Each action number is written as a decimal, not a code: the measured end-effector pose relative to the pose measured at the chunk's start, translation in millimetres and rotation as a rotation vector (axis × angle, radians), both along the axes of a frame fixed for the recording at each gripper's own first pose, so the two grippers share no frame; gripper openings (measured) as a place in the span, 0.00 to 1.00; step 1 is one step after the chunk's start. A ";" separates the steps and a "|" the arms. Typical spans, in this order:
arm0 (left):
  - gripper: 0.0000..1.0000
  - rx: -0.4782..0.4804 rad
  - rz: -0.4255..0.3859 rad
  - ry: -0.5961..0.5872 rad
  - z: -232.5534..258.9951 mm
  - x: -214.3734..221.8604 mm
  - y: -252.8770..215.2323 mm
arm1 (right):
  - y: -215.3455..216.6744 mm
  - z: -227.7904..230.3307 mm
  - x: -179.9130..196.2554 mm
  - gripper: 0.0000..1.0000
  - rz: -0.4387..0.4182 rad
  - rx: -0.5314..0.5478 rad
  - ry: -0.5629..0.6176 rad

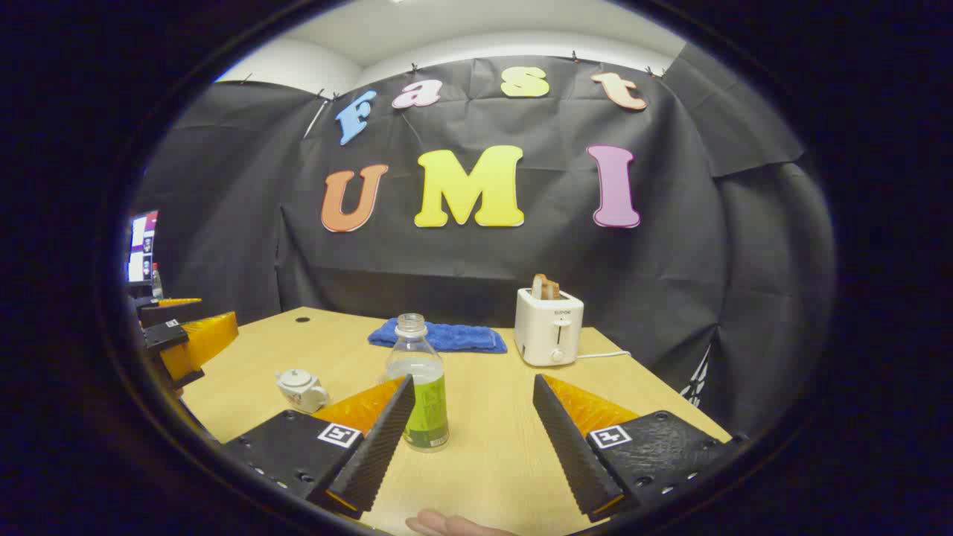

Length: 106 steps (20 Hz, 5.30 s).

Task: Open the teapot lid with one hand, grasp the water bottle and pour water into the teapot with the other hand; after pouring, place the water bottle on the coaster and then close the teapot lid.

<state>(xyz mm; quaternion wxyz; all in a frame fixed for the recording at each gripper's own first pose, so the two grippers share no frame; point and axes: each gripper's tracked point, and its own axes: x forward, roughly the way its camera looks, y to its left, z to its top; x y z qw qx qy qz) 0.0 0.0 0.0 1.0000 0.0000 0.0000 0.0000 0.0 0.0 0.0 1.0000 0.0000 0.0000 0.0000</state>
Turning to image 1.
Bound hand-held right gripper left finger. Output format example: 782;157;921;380
221;374;416;520

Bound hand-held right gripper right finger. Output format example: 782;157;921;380
532;374;745;523

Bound clear green label water bottle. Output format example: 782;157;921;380
385;313;450;453

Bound computer monitor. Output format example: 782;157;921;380
127;210;159;284

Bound white toaster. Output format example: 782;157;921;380
514;287;584;367

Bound blue towel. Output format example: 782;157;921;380
368;319;508;354

